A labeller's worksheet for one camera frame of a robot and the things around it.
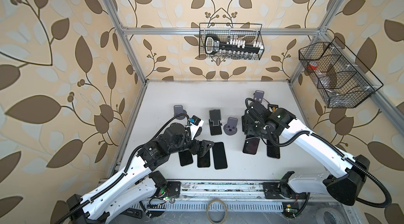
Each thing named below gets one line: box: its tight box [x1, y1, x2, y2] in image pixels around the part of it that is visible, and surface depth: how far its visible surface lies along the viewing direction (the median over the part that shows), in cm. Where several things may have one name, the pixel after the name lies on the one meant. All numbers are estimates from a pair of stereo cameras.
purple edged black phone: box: [266, 139, 281, 159], surface depth 86 cm
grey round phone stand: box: [173, 104, 187, 120], surface depth 98 cm
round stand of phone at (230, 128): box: [223, 116, 238, 136], surface depth 91 cm
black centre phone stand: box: [208, 108, 223, 136], surface depth 93 cm
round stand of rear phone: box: [253, 89, 265, 104], surface depth 103 cm
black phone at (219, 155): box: [211, 141, 228, 170], surface depth 86 cm
